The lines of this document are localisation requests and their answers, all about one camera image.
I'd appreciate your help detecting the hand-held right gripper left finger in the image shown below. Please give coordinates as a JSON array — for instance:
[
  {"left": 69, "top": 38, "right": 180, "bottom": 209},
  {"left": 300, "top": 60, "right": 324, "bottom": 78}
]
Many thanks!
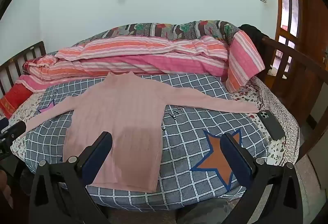
[{"left": 29, "top": 131, "right": 113, "bottom": 224}]

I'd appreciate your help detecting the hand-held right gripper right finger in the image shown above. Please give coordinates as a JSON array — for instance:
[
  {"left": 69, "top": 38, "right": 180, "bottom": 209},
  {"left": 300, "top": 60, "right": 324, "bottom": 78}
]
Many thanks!
[{"left": 220, "top": 133, "right": 304, "bottom": 224}]

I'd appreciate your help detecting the pink knit sweater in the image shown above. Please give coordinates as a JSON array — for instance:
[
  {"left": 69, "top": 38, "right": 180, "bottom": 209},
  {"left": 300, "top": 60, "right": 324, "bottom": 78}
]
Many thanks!
[{"left": 24, "top": 71, "right": 260, "bottom": 192}]

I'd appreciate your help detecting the person's left hand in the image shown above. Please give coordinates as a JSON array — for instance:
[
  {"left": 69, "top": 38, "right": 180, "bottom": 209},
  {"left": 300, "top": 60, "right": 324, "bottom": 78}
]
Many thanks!
[{"left": 0, "top": 170, "right": 14, "bottom": 210}]

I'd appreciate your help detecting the red pillow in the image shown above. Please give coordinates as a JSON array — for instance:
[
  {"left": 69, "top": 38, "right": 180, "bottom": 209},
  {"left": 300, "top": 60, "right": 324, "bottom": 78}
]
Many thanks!
[{"left": 0, "top": 83, "right": 34, "bottom": 119}]

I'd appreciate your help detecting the black smartphone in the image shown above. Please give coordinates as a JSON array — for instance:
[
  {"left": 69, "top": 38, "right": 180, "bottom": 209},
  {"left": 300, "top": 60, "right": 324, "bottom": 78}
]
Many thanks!
[{"left": 257, "top": 110, "right": 286, "bottom": 141}]

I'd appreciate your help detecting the grey checked star blanket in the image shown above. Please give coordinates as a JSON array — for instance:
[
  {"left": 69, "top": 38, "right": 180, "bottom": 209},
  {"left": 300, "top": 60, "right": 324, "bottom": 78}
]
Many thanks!
[{"left": 24, "top": 73, "right": 269, "bottom": 211}]

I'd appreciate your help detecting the small-flower bed sheet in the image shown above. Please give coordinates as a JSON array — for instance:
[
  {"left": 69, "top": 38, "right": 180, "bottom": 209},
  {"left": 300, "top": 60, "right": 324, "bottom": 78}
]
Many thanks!
[{"left": 9, "top": 77, "right": 300, "bottom": 165}]

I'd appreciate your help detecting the wooden headboard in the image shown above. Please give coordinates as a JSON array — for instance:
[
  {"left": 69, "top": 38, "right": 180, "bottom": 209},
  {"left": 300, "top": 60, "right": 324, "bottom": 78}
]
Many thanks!
[{"left": 0, "top": 41, "right": 47, "bottom": 97}]

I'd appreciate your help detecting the pink orange striped quilt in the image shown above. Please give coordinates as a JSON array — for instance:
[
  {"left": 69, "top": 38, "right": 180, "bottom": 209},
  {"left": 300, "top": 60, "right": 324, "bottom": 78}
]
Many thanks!
[{"left": 15, "top": 30, "right": 265, "bottom": 94}]

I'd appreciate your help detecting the dark garment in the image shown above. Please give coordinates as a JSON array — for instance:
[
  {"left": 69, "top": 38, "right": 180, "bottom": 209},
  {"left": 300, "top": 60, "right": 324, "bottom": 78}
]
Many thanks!
[{"left": 238, "top": 24, "right": 269, "bottom": 60}]

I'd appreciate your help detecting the floral patchwork quilt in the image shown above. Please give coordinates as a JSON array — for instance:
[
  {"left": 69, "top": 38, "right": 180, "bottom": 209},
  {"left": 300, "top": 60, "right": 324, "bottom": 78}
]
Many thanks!
[{"left": 70, "top": 19, "right": 243, "bottom": 46}]

